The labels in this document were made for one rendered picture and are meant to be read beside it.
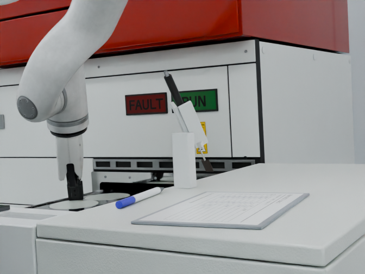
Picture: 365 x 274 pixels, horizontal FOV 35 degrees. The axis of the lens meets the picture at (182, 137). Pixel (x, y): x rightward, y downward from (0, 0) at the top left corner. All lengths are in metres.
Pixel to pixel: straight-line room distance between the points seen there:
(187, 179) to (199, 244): 0.33
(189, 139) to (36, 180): 0.79
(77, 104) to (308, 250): 0.72
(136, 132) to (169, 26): 0.27
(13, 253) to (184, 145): 0.30
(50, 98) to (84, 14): 0.16
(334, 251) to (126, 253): 0.21
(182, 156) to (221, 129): 0.37
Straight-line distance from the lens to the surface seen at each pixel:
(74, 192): 1.26
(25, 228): 0.71
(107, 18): 1.02
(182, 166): 0.88
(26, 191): 1.64
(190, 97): 1.28
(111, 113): 1.41
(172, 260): 0.59
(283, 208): 0.67
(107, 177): 1.42
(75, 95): 1.13
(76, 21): 1.04
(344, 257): 0.57
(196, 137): 0.91
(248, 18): 1.20
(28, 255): 0.72
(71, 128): 1.16
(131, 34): 1.31
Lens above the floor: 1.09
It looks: 3 degrees down
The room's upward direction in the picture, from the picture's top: 3 degrees counter-clockwise
